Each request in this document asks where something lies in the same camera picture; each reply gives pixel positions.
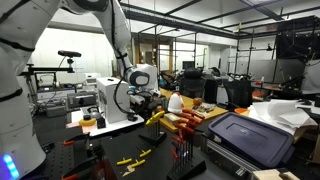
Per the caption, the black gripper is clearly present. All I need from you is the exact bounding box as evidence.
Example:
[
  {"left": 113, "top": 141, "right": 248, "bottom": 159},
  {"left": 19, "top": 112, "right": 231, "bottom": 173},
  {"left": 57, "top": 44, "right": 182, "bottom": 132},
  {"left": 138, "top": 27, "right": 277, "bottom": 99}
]
[{"left": 127, "top": 87, "right": 161, "bottom": 105}]

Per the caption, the smallest yellow T-handle hex key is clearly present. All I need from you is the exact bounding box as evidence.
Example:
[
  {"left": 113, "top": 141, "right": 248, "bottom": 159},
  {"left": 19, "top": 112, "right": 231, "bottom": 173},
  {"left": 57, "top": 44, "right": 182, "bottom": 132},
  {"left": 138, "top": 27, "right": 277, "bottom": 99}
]
[{"left": 139, "top": 149, "right": 152, "bottom": 158}]

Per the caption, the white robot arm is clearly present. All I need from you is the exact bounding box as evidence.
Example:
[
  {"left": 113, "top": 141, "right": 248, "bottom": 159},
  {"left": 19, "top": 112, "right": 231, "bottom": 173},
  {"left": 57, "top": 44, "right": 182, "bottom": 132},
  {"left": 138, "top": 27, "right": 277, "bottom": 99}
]
[{"left": 0, "top": 0, "right": 153, "bottom": 180}]

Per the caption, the black stand with red keys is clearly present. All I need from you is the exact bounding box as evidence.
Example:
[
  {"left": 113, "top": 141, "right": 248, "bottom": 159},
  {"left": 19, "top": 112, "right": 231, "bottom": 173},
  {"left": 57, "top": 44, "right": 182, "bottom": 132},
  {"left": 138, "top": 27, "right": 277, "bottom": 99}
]
[{"left": 167, "top": 109, "right": 206, "bottom": 180}]

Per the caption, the white chicken plush toy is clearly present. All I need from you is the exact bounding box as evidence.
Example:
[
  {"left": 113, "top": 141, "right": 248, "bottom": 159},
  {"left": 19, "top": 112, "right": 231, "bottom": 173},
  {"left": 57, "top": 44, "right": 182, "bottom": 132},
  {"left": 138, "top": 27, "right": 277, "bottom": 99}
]
[{"left": 168, "top": 93, "right": 184, "bottom": 114}]

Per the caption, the black office chair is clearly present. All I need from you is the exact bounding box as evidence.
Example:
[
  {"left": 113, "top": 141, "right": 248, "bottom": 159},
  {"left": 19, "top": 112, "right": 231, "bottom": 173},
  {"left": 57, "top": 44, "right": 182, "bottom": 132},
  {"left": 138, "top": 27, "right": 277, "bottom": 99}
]
[{"left": 179, "top": 68, "right": 206, "bottom": 98}]

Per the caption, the white cardboard box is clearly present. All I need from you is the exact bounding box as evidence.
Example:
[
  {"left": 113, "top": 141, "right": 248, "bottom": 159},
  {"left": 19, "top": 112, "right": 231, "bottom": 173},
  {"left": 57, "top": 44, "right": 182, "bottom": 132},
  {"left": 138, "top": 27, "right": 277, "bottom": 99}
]
[{"left": 97, "top": 77, "right": 130, "bottom": 124}]

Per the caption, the dark blue plastic bin lid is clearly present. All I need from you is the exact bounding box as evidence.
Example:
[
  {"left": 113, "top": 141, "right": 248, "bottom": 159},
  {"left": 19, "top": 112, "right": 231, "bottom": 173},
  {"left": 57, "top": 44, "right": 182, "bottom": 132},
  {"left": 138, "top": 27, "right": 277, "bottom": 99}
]
[{"left": 208, "top": 112, "right": 295, "bottom": 168}]

